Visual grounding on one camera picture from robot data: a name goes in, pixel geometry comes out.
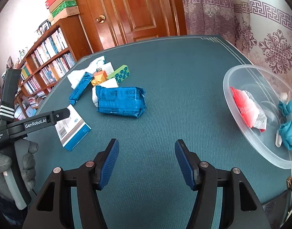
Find person's left forearm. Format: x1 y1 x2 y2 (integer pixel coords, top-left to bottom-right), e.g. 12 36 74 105
0 191 29 229

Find white plastic packet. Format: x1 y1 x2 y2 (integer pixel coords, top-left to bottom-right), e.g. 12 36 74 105
67 56 106 89

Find large blue snack packet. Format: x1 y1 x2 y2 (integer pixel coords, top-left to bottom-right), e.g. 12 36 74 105
95 86 146 118

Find person's left hand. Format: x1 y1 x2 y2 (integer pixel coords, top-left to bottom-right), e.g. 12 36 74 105
0 140 39 199

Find white and blue medicine box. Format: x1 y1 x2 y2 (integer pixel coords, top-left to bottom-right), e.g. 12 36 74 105
55 105 92 151

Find green box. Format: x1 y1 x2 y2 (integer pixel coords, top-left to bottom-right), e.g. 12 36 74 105
49 1 79 18

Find wooden door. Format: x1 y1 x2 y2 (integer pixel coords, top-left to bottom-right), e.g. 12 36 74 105
70 0 187 55

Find wooden bookshelf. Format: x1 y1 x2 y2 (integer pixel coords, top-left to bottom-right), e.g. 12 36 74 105
3 17 92 122

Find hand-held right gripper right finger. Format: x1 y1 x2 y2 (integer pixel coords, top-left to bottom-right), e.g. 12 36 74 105
175 139 272 229

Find dark patterned pouch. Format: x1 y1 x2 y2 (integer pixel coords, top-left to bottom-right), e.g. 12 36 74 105
261 194 292 229

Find green toy brick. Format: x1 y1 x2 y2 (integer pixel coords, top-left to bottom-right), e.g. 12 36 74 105
107 65 131 84

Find patterned curtain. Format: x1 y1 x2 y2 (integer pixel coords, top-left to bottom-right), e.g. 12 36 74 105
178 0 292 96

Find red and white packet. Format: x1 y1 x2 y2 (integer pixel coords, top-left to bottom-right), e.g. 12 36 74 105
230 87 267 132

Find rows of books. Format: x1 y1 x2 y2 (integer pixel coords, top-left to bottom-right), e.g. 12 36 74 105
16 27 76 120

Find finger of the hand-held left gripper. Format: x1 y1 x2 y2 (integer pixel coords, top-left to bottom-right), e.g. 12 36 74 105
50 108 71 125

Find clear plastic bowl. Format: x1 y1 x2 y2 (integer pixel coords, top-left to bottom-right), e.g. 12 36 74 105
223 64 292 170

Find orange toy brick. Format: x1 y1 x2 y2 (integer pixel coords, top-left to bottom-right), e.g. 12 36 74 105
91 70 109 87

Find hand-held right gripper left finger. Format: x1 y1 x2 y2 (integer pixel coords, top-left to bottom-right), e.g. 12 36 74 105
22 138 120 229

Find small blue snack packet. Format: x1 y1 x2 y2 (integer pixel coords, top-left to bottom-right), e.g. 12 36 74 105
69 72 94 106

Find teal cloth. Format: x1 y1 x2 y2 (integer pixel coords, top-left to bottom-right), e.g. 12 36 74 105
276 98 292 152

